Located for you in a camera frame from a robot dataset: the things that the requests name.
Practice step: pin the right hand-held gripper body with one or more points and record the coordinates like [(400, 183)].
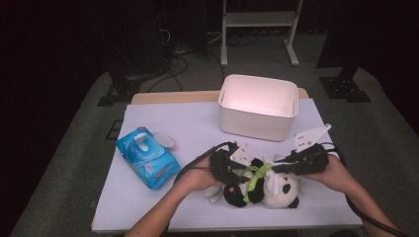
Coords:
[(309, 163)]

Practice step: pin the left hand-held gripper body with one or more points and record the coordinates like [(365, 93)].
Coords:
[(220, 164)]

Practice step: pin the white wet wipe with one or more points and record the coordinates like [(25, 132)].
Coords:
[(278, 158)]

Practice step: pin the panda plush toy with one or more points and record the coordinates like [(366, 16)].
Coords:
[(280, 194)]

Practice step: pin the blue wet wipes pack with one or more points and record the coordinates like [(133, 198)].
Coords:
[(154, 168)]

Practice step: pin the person's right hand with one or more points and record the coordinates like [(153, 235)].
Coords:
[(329, 174)]

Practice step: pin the person's left hand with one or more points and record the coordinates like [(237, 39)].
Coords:
[(197, 177)]

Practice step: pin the white table mat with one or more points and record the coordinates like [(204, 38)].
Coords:
[(197, 131)]

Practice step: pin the white plastic storage box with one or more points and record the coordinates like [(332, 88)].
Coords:
[(257, 125)]

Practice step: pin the black stand base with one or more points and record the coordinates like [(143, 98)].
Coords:
[(344, 87), (122, 89)]

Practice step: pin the dark floor outlet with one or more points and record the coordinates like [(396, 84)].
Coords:
[(115, 130)]

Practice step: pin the white metal stand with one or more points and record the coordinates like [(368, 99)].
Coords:
[(260, 18)]

